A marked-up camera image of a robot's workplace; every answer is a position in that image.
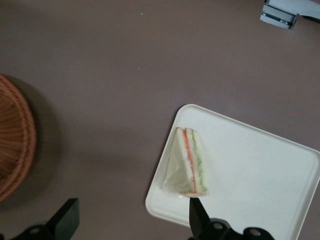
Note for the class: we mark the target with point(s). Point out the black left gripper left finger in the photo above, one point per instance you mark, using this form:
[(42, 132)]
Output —
[(66, 217)]

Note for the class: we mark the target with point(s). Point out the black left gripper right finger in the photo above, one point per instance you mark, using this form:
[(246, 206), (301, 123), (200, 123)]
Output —
[(197, 217)]

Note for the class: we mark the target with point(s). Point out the plastic triangle sandwich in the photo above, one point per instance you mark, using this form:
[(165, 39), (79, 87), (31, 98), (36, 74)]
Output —
[(185, 165)]

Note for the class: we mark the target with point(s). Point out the cream plastic tray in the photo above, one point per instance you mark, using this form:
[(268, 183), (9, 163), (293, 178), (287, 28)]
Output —
[(250, 170)]

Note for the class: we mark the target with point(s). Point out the brown wicker basket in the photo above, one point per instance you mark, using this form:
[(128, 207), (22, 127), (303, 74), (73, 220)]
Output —
[(13, 140)]

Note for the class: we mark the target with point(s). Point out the grey metal bracket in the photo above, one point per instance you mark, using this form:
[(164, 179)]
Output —
[(277, 15)]

